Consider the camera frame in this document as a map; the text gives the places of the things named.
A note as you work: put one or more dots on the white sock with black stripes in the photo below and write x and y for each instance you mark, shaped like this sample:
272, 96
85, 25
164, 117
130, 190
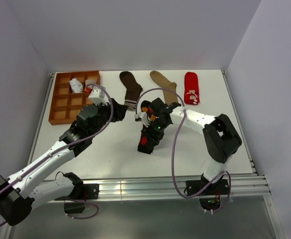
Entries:
76, 86

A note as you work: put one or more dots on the orange compartment tray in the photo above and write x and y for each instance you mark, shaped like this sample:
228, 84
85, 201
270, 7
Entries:
66, 104

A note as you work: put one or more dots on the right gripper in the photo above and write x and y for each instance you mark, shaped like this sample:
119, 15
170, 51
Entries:
158, 136

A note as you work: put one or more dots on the beige and red reindeer sock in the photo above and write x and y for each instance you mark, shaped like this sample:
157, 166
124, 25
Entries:
89, 83

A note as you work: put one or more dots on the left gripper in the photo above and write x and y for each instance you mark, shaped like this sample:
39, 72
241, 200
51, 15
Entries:
119, 112

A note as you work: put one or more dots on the dark brown sock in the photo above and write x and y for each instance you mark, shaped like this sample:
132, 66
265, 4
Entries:
133, 89

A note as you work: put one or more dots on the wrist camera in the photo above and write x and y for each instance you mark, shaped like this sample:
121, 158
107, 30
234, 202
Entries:
142, 117
97, 96

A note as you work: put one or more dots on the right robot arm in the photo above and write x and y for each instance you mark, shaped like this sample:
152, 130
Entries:
221, 138

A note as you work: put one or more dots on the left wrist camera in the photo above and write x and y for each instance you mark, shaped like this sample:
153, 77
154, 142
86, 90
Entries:
97, 96

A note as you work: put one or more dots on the black orange argyle sock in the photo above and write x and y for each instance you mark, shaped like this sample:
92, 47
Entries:
146, 145

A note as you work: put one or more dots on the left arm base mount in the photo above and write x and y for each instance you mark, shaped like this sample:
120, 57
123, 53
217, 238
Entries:
81, 191

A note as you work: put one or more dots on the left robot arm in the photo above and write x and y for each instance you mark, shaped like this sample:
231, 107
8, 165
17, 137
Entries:
23, 191

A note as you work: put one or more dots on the aluminium rail frame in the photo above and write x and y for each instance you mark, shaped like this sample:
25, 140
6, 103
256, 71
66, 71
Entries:
137, 198

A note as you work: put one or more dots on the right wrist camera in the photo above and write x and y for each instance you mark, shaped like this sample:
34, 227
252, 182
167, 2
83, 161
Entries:
142, 117

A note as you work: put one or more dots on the tan sock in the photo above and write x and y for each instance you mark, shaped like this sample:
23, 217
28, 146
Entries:
163, 82

